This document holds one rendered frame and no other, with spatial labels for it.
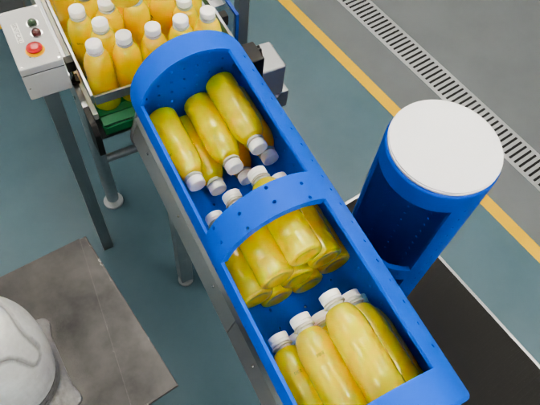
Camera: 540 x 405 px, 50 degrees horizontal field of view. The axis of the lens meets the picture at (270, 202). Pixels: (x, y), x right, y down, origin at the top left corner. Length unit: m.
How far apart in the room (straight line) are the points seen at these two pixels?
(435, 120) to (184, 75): 0.61
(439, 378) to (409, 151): 0.60
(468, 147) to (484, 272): 1.16
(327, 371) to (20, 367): 0.47
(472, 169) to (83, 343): 0.92
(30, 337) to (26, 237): 1.55
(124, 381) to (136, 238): 1.30
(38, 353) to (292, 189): 0.49
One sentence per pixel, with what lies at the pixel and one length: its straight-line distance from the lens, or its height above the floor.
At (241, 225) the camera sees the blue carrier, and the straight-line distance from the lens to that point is 1.02.
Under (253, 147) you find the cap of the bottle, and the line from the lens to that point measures 1.21.
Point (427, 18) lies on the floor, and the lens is 3.37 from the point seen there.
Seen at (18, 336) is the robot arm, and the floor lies 1.27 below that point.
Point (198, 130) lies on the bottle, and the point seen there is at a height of 1.08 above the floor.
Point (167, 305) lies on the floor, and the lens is 2.25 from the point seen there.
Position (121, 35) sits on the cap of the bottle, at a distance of 1.46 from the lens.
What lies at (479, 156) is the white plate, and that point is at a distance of 1.44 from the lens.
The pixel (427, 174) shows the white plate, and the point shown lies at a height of 1.04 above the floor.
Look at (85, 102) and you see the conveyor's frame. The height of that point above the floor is 0.90.
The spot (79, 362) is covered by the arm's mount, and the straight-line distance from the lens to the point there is 1.15.
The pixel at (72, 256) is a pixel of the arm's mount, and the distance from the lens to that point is 1.23.
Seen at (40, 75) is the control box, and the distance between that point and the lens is 1.45.
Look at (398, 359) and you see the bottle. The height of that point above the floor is 1.14.
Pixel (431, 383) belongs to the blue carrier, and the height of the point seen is 1.23.
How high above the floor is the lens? 2.10
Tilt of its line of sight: 59 degrees down
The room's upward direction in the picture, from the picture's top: 9 degrees clockwise
